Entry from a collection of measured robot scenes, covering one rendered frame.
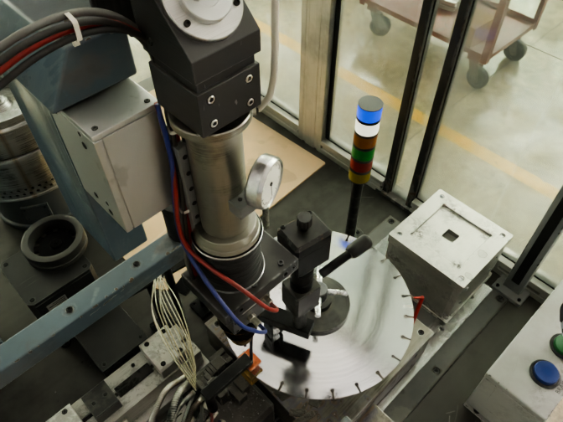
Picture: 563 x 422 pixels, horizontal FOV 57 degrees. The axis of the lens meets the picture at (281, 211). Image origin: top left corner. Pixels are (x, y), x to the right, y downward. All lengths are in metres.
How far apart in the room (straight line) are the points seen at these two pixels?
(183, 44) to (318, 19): 0.89
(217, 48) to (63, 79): 0.14
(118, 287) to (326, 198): 0.65
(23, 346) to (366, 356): 0.52
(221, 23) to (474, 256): 0.82
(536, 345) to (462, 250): 0.22
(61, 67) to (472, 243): 0.87
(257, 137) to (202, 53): 1.13
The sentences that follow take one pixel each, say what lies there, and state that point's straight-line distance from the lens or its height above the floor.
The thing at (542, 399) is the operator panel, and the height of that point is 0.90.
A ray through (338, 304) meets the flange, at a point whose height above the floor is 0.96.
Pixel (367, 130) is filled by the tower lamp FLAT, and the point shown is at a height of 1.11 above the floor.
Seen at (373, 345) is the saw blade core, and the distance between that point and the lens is 0.89.
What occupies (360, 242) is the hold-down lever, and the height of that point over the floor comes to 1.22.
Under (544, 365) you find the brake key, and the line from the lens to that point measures 1.01.
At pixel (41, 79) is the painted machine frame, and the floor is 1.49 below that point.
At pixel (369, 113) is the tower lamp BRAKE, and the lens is 0.95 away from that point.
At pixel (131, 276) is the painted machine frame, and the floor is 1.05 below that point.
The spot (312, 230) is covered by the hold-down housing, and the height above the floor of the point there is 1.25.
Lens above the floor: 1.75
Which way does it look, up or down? 50 degrees down
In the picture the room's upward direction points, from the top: straight up
